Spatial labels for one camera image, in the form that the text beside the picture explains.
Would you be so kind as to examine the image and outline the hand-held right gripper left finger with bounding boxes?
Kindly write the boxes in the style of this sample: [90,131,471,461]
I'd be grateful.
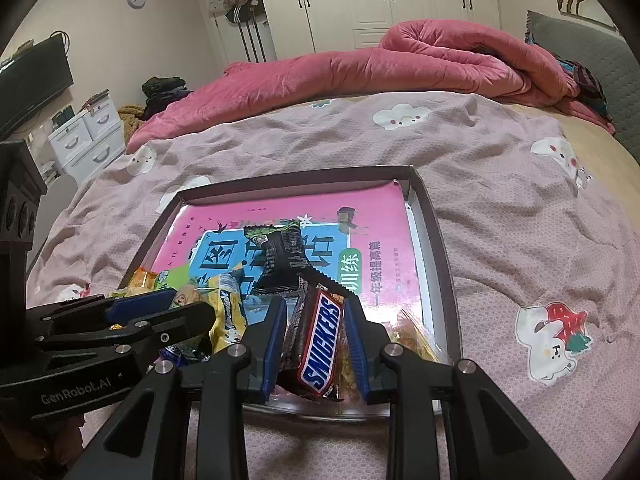
[65,296,287,480]

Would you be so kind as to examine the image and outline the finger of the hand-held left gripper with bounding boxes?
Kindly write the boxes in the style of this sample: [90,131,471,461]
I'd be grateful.
[30,287,182,331]
[35,301,217,361]

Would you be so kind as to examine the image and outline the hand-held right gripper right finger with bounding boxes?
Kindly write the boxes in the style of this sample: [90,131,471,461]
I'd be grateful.
[342,299,576,480]

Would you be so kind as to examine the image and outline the orange cracker packet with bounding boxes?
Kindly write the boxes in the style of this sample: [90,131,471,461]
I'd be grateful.
[107,267,173,301]

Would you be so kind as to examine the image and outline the blue cookie packet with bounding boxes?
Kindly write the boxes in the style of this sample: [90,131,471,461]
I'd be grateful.
[159,340,213,367]

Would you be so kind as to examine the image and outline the light green snack packet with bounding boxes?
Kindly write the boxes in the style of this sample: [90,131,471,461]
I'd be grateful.
[157,267,193,293]

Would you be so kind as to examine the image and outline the brown chocolate bar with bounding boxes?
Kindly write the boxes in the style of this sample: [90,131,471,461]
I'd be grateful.
[277,285,348,401]

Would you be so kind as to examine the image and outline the yellow candy bar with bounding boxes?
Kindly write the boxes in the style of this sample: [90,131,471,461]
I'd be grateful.
[207,272,251,356]

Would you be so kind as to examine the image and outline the clear crispy noodle packet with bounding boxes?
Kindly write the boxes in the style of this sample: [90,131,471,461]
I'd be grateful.
[335,307,443,403]

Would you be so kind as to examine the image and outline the black and green snack packet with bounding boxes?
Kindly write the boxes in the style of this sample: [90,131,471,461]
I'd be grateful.
[243,220,326,295]

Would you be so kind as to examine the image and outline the dark shallow cardboard box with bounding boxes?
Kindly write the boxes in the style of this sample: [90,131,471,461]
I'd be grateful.
[107,164,463,420]

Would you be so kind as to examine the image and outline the person's left hand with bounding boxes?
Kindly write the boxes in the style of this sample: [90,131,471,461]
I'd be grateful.
[0,402,86,480]

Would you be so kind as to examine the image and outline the pink and blue book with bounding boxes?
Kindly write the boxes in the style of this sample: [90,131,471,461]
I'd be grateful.
[150,182,426,361]

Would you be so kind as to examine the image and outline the white drawer cabinet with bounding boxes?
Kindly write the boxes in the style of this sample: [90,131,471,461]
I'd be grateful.
[48,92,126,186]

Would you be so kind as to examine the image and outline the yellow knitted blanket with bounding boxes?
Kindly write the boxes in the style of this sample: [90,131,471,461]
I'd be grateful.
[117,104,148,141]

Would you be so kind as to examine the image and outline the dark clothes pile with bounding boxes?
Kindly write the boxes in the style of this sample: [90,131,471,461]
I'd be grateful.
[141,76,193,116]

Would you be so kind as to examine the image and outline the black flat television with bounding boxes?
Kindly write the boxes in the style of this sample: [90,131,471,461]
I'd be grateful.
[0,35,75,138]

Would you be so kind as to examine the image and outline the pink duvet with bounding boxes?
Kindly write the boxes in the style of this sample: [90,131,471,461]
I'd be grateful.
[125,19,616,156]

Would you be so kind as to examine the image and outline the beige bed sheet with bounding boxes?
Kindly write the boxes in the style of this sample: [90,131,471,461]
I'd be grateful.
[510,102,640,186]

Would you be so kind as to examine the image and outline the hanging clothes and hats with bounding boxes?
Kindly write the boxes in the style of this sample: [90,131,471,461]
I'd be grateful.
[210,0,266,63]

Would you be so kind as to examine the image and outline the striped clothes pile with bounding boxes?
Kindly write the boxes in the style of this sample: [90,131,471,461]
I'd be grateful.
[557,57,616,126]

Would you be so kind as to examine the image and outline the cream wardrobe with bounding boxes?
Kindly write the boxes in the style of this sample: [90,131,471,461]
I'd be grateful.
[252,0,501,56]

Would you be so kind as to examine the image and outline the grey padded headboard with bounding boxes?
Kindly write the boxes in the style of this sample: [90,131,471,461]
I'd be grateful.
[525,10,640,166]

